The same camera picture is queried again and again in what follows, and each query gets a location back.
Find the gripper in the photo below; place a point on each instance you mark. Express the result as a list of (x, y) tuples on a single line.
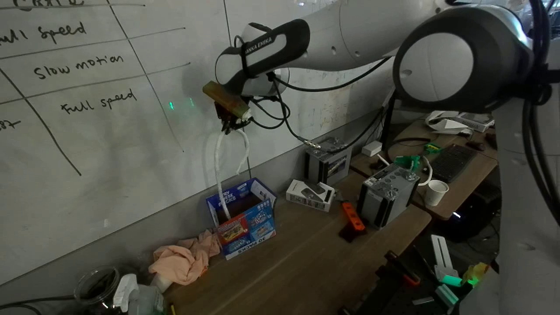
[(224, 114)]

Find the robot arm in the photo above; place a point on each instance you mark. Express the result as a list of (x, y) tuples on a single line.
[(363, 30)]

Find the blue cardboard box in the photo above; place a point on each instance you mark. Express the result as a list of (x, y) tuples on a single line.
[(249, 227)]

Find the grey power supply box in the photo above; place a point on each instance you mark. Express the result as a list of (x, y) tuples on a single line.
[(328, 164), (387, 197)]

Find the white flat product box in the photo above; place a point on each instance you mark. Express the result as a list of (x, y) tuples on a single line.
[(309, 194)]

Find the small white box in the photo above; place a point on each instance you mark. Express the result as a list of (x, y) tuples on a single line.
[(372, 148)]

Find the white long box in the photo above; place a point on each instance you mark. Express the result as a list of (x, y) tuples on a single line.
[(479, 122)]

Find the whiteboard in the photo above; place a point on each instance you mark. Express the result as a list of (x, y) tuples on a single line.
[(109, 144)]

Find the peach cloth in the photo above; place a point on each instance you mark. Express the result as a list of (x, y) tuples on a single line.
[(179, 262)]

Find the orange block on dark base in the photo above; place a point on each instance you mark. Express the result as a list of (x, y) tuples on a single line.
[(352, 218)]

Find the white spray bottle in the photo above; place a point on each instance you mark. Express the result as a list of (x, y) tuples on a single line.
[(140, 299)]

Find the small green plastic part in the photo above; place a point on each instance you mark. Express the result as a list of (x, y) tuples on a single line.
[(432, 148)]

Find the glass jar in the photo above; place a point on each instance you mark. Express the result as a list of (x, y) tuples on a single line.
[(96, 288)]

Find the white paper cup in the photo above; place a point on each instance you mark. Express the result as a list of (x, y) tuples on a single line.
[(435, 193)]

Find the white folded paper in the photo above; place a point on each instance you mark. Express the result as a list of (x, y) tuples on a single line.
[(446, 124)]

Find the black clamp with orange tip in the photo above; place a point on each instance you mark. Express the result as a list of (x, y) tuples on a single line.
[(402, 269)]

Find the black keyboard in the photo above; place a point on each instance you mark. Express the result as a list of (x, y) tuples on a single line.
[(453, 162)]

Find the wooden desk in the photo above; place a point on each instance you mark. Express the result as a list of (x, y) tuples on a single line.
[(463, 188)]

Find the black computer mouse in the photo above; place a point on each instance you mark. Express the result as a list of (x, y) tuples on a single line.
[(475, 145)]

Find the white clamp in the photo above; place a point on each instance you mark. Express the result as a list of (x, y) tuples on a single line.
[(442, 256)]

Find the black computer tower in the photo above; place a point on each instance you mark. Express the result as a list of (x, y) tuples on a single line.
[(474, 216)]

